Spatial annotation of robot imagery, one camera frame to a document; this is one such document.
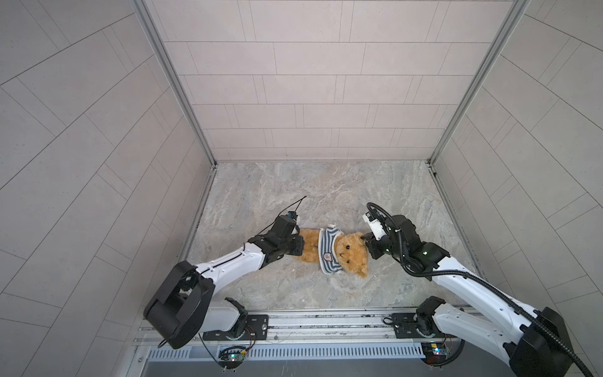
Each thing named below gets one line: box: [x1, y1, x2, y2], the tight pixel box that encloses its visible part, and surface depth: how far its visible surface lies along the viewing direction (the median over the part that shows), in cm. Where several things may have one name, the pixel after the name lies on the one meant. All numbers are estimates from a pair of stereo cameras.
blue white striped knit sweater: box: [317, 223, 345, 275], surface depth 82 cm
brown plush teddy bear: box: [294, 224, 370, 279], surface depth 80 cm
